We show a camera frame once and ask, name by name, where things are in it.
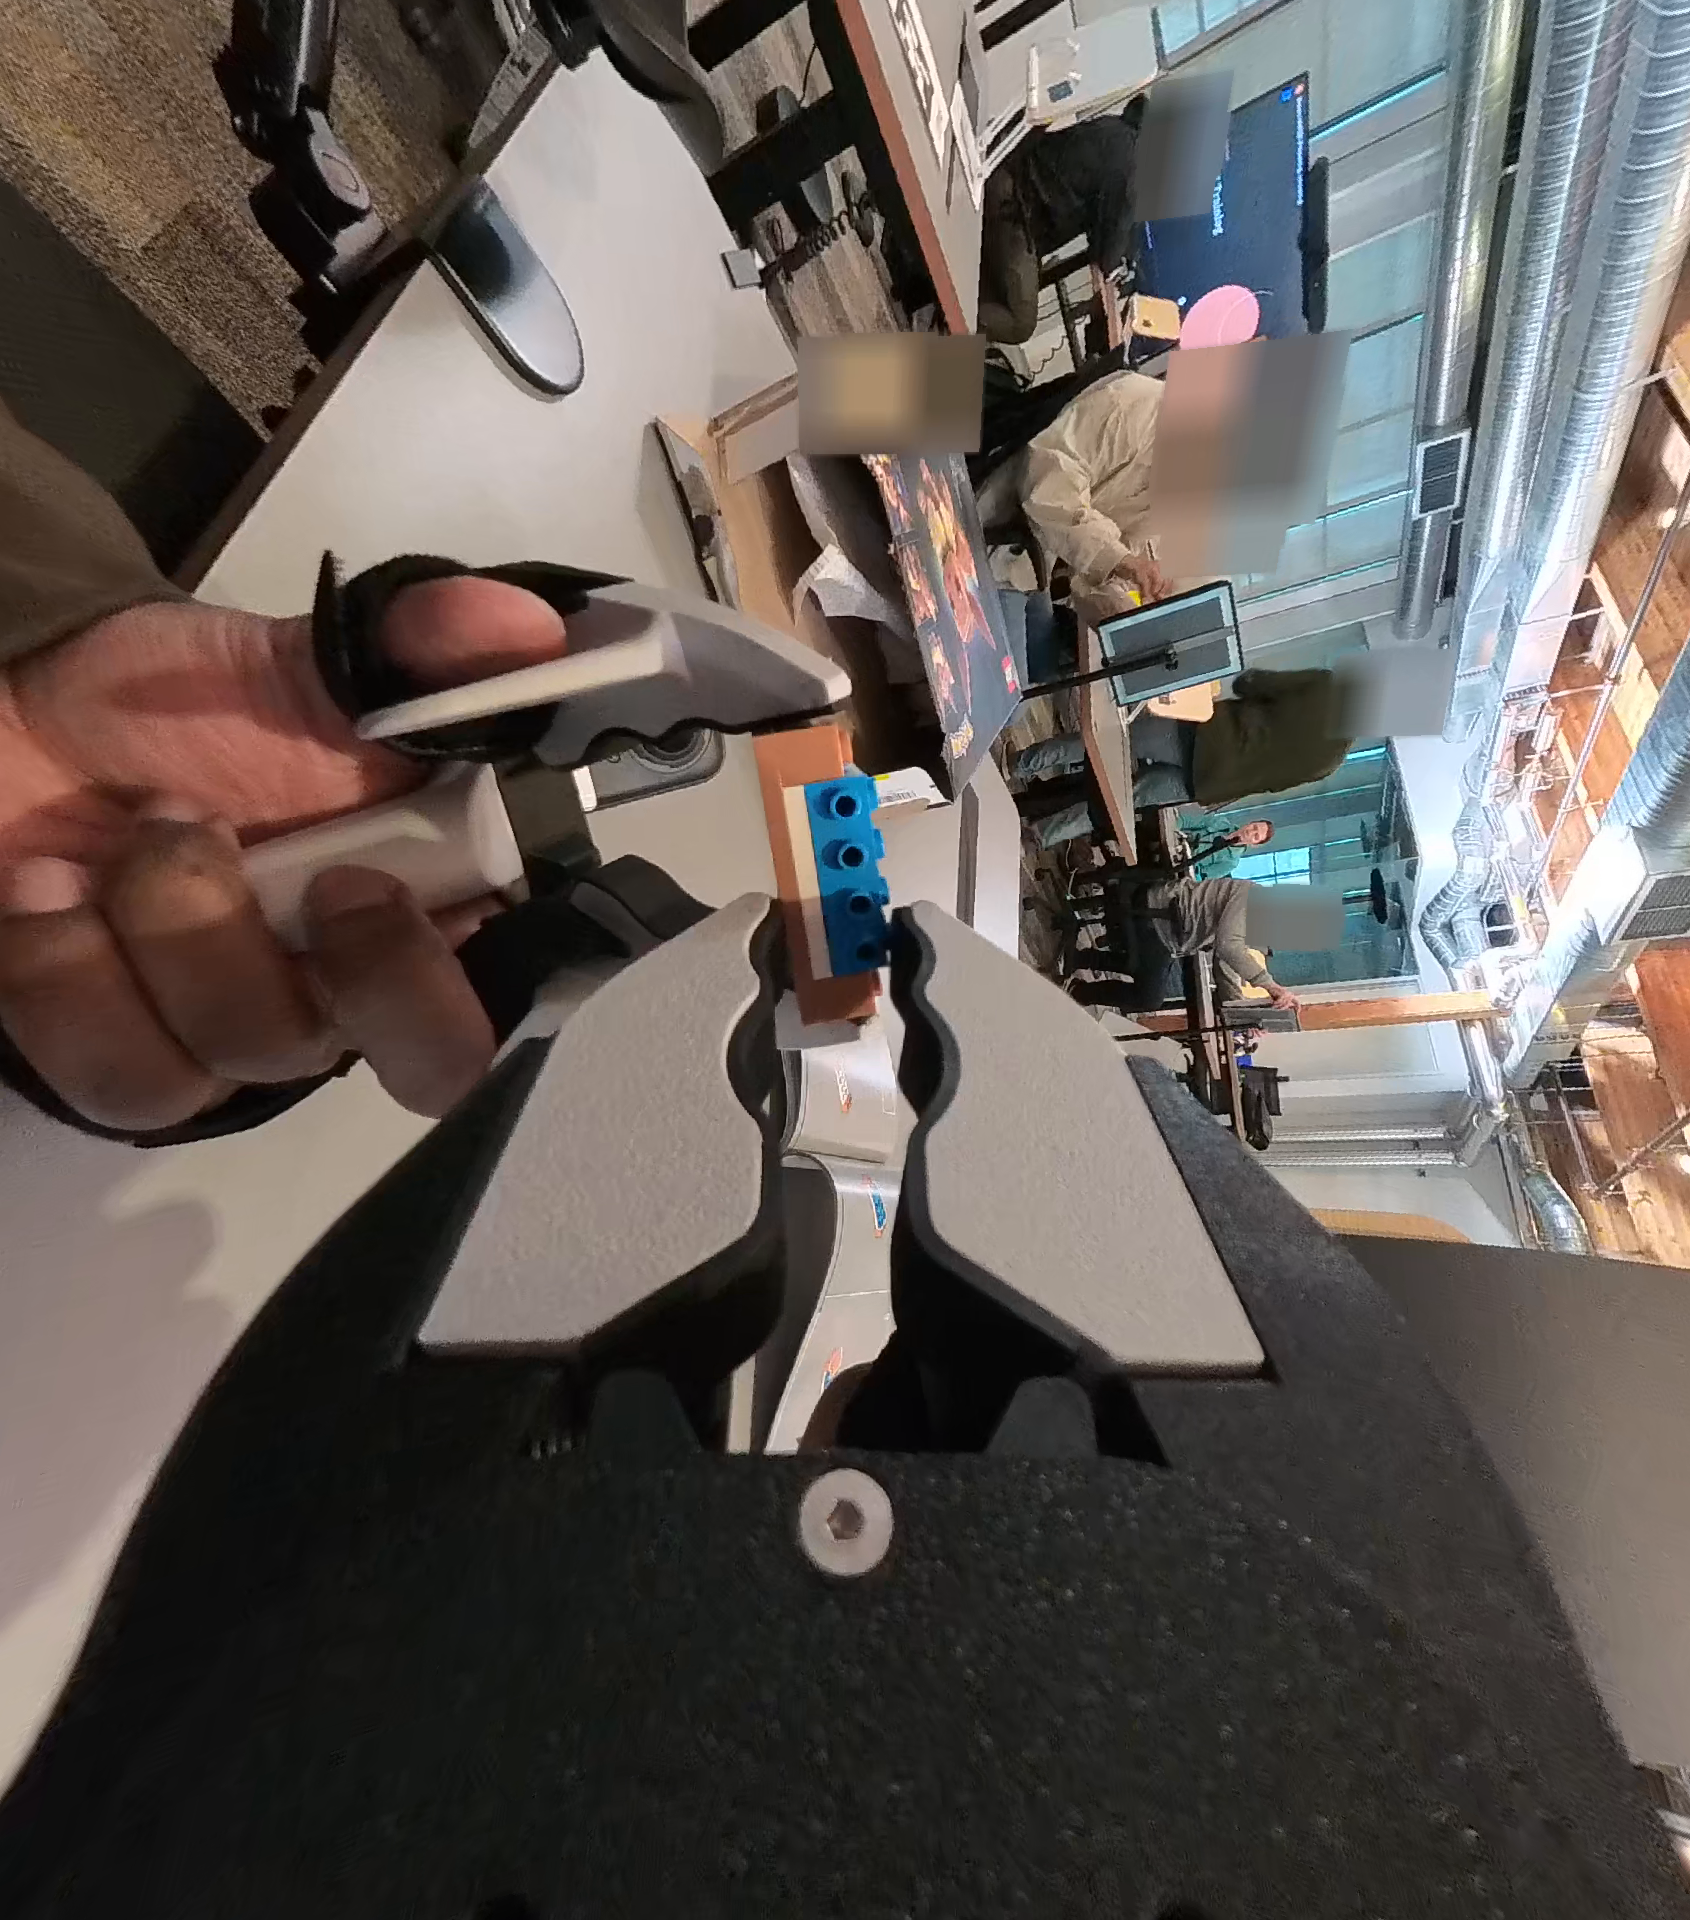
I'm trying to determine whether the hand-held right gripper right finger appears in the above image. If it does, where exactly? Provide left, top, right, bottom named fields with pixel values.
left=891, top=904, right=1269, bottom=1386

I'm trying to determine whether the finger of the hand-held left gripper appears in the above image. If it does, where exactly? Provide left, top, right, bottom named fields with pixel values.
left=583, top=731, right=730, bottom=811
left=542, top=582, right=858, bottom=761

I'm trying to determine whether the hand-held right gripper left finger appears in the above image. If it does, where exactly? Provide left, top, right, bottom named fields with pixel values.
left=416, top=892, right=791, bottom=1363

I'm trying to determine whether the brown white blue brick assembly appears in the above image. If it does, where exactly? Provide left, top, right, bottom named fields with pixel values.
left=755, top=724, right=897, bottom=1052

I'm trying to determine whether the printed cardboard toy box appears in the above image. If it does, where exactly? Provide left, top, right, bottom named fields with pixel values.
left=657, top=373, right=1031, bottom=797

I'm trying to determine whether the white instruction booklet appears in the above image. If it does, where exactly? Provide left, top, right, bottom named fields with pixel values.
left=772, top=1025, right=910, bottom=1453

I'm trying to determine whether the black stand with oval base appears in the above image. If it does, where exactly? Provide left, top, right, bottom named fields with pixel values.
left=402, top=30, right=589, bottom=400

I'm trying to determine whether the tablet on black stand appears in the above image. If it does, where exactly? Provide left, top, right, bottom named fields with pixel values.
left=1093, top=582, right=1248, bottom=709

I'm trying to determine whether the black office chair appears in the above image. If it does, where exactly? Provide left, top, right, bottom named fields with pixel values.
left=214, top=0, right=399, bottom=293

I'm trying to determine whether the dark television screen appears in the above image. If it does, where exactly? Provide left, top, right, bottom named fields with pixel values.
left=1137, top=72, right=1312, bottom=343

